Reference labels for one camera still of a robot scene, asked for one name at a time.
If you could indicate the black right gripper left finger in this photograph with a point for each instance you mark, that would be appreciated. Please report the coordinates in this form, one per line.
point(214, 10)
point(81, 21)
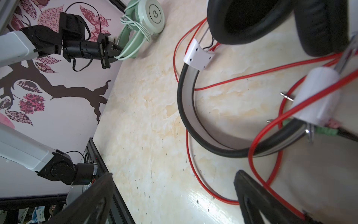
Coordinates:
point(91, 207)

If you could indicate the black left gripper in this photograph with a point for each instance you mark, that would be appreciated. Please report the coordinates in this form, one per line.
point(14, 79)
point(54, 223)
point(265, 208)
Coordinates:
point(108, 50)

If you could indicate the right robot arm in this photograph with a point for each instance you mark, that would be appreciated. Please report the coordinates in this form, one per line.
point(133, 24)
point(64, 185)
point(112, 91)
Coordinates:
point(51, 164)

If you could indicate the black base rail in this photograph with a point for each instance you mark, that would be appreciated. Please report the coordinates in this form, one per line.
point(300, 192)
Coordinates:
point(118, 214)

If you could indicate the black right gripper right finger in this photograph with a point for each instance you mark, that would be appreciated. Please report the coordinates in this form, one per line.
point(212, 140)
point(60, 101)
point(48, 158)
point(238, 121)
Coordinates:
point(256, 203)

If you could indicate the mint green over-ear headphones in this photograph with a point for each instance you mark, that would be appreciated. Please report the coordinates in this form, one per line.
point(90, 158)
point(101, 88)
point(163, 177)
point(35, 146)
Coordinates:
point(141, 20)

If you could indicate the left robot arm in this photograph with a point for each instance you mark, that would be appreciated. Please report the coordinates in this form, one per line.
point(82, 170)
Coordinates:
point(69, 41)

